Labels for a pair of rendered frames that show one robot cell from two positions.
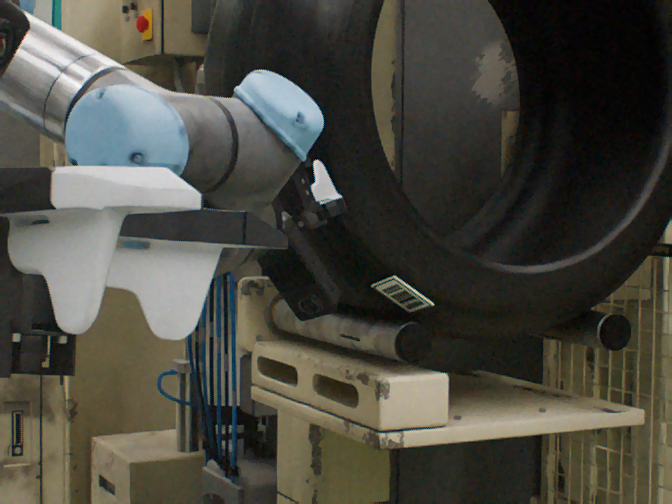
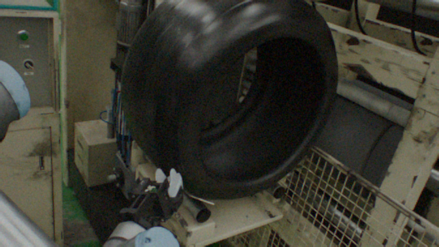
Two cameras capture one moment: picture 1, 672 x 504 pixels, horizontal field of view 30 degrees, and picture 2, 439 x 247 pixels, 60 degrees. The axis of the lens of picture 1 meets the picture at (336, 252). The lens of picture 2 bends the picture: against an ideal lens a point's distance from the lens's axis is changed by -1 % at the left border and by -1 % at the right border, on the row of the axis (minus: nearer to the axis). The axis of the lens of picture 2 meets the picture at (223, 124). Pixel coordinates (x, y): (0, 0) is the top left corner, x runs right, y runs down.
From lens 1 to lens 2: 76 cm
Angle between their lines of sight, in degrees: 25
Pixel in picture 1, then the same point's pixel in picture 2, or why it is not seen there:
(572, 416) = (258, 223)
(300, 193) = (163, 209)
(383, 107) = not seen: hidden behind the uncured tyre
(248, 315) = (136, 155)
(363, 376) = (181, 223)
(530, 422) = (242, 229)
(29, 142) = (43, 48)
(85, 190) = not seen: outside the picture
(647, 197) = (302, 149)
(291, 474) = not seen: hidden behind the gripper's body
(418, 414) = (202, 238)
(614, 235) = (287, 164)
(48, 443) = (54, 164)
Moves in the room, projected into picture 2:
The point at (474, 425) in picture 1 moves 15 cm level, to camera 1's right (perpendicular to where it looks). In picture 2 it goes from (222, 235) to (271, 237)
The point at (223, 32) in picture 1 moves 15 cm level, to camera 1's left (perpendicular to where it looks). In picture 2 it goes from (131, 73) to (66, 66)
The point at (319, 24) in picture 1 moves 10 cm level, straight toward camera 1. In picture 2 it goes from (179, 106) to (181, 127)
